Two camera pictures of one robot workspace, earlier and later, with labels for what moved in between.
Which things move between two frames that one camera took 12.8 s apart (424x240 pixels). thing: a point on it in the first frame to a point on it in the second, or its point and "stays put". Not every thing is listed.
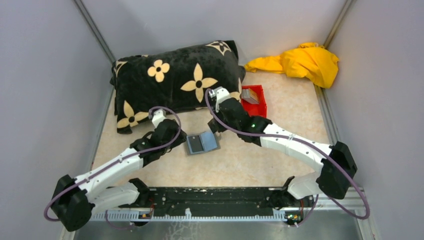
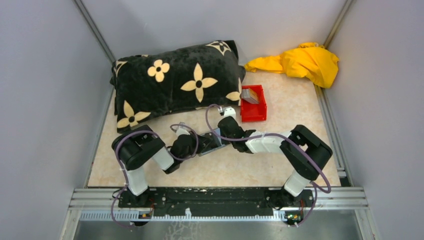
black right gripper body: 219,127 to 226,141
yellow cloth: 310,59 stays put
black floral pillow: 173,80 stays put
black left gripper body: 181,139 to 192,148
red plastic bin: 255,110 stays put
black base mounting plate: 214,200 stays put
